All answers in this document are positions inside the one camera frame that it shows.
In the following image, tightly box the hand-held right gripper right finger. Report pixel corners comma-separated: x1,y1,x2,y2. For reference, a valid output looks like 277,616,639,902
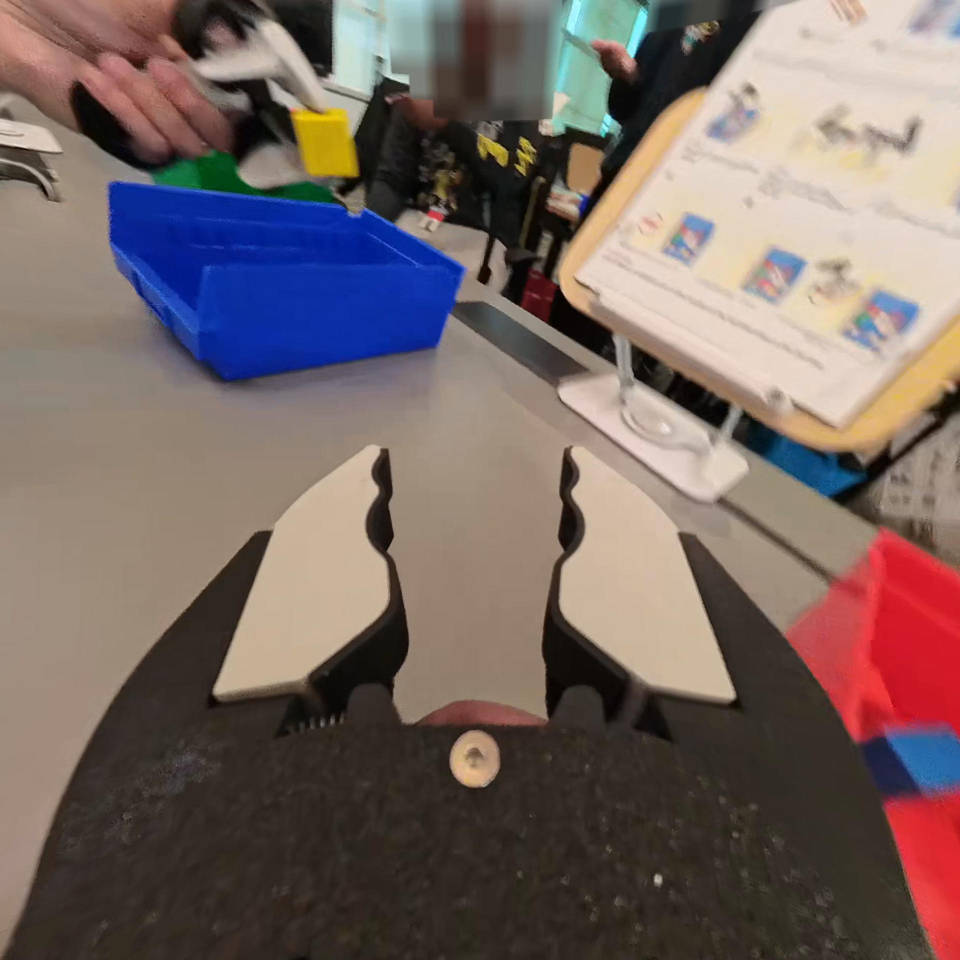
543,446,739,718

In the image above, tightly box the person's left hand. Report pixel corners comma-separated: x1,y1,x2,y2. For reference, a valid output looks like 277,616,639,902
0,0,241,159

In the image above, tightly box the grey desk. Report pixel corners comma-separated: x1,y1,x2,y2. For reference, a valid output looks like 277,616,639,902
0,98,886,931

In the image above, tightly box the instruction sheet board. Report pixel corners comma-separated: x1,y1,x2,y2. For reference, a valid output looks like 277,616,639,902
558,0,960,454

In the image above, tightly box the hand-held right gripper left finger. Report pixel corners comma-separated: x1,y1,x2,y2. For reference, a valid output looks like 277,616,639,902
213,447,409,718

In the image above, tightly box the blue floor tub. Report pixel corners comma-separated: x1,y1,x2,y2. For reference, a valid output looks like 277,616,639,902
746,423,868,499

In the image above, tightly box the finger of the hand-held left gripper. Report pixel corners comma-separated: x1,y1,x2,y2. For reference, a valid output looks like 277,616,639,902
188,23,334,115

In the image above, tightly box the yellow wooden block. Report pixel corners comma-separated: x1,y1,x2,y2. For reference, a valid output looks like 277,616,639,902
291,107,361,181

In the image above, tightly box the red plastic bin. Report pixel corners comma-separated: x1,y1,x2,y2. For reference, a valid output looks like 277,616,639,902
786,528,960,960

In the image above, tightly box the green plastic bin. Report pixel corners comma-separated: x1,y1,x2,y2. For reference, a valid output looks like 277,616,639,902
150,147,343,205

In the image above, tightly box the blue wooden block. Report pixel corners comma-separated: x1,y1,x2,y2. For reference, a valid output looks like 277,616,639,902
860,726,960,799

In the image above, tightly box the blue plastic bin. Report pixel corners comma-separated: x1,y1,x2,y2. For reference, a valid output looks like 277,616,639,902
108,183,466,381

